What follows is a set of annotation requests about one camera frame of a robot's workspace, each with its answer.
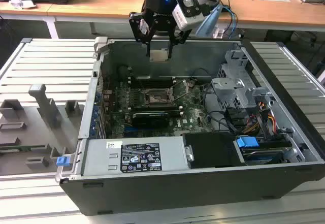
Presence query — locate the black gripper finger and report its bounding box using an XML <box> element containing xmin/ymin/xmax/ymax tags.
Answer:
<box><xmin>167</xmin><ymin>29</ymin><xmax>192</xmax><ymax>60</ymax></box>
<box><xmin>128</xmin><ymin>11</ymin><xmax>154</xmax><ymax>57</ymax></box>

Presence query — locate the silver CPU chip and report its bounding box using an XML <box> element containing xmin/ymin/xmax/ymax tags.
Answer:
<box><xmin>149</xmin><ymin>48</ymin><xmax>170</xmax><ymax>62</ymax></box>

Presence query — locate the metal socket cover frame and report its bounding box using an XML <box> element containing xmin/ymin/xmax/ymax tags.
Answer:
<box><xmin>172</xmin><ymin>80</ymin><xmax>190</xmax><ymax>101</ymax></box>

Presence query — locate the CPU socket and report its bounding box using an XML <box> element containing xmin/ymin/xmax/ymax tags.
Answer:
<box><xmin>143</xmin><ymin>88</ymin><xmax>178</xmax><ymax>108</ymax></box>

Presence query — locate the gray plastic case latch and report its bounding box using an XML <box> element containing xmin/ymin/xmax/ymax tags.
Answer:
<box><xmin>93</xmin><ymin>36</ymin><xmax>110</xmax><ymax>54</ymax></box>

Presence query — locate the wooden desk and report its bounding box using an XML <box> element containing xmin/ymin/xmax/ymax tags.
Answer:
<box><xmin>0</xmin><ymin>0</ymin><xmax>325</xmax><ymax>39</ymax></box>

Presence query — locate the metal disk bay cage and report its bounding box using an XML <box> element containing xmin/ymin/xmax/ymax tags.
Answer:
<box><xmin>210</xmin><ymin>48</ymin><xmax>274</xmax><ymax>113</ymax></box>

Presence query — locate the green motherboard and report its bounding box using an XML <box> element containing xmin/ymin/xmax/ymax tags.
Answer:
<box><xmin>103</xmin><ymin>78</ymin><xmax>216</xmax><ymax>137</ymax></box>

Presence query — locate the black graphics card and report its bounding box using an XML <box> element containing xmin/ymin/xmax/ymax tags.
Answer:
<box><xmin>131</xmin><ymin>111</ymin><xmax>170</xmax><ymax>129</ymax></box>

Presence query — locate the crumpled white paper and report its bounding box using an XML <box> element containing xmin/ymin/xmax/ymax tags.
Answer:
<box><xmin>9</xmin><ymin>0</ymin><xmax>36</xmax><ymax>9</ymax></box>

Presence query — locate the blue disk carrier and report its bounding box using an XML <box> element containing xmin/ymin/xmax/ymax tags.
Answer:
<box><xmin>235</xmin><ymin>136</ymin><xmax>259</xmax><ymax>149</ymax></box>

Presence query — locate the black rating label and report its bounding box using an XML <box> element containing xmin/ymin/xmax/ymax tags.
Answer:
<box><xmin>120</xmin><ymin>142</ymin><xmax>161</xmax><ymax>172</ymax></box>

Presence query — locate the gray power supply unit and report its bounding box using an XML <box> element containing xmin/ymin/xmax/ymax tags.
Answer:
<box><xmin>81</xmin><ymin>136</ymin><xmax>195</xmax><ymax>176</ymax></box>

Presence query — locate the hard disk drive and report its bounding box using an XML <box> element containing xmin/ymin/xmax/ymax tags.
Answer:
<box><xmin>241</xmin><ymin>146</ymin><xmax>286</xmax><ymax>166</ymax></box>

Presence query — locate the gray parts rack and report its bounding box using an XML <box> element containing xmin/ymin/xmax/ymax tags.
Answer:
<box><xmin>0</xmin><ymin>83</ymin><xmax>86</xmax><ymax>176</ymax></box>

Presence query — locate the blue case latch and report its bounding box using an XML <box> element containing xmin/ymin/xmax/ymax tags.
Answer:
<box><xmin>56</xmin><ymin>155</ymin><xmax>71</xmax><ymax>168</ymax></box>

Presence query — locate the black open PC case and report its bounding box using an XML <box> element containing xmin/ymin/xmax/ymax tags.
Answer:
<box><xmin>55</xmin><ymin>36</ymin><xmax>325</xmax><ymax>216</ymax></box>

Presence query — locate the green RAM stick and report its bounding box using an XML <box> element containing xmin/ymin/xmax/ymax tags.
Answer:
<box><xmin>0</xmin><ymin>145</ymin><xmax>48</xmax><ymax>151</ymax></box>

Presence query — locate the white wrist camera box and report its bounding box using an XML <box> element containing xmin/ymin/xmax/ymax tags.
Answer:
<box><xmin>172</xmin><ymin>0</ymin><xmax>205</xmax><ymax>30</ymax></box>

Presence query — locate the blue cable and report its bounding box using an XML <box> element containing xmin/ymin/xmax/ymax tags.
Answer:
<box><xmin>220</xmin><ymin>4</ymin><xmax>238</xmax><ymax>39</ymax></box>

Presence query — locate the orange wire bundle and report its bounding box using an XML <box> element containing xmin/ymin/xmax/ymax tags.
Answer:
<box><xmin>242</xmin><ymin>121</ymin><xmax>260</xmax><ymax>135</ymax></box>

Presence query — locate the yellow red wire bundle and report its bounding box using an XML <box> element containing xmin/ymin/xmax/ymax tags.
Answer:
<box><xmin>266</xmin><ymin>114</ymin><xmax>277</xmax><ymax>132</ymax></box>

